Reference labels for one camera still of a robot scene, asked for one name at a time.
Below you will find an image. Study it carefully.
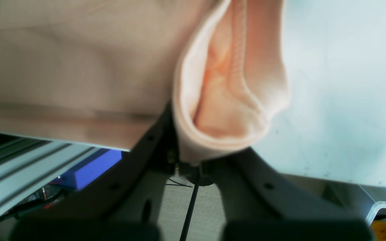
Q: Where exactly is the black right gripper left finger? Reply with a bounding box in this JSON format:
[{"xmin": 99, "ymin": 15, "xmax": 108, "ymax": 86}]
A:
[{"xmin": 10, "ymin": 104, "xmax": 181, "ymax": 241}]

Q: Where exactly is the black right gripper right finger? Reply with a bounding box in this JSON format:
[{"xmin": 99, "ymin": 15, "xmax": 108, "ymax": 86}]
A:
[{"xmin": 200, "ymin": 148, "xmax": 374, "ymax": 241}]

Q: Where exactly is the peach T-shirt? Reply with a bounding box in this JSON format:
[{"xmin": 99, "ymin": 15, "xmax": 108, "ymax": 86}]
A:
[{"xmin": 0, "ymin": 0, "xmax": 291, "ymax": 163}]

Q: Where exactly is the blue box under table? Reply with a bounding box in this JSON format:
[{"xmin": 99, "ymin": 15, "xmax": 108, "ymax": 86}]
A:
[{"xmin": 49, "ymin": 149, "xmax": 123, "ymax": 191}]

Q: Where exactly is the black thin cable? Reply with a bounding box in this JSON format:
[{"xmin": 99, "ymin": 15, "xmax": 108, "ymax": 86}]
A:
[{"xmin": 179, "ymin": 171, "xmax": 201, "ymax": 241}]

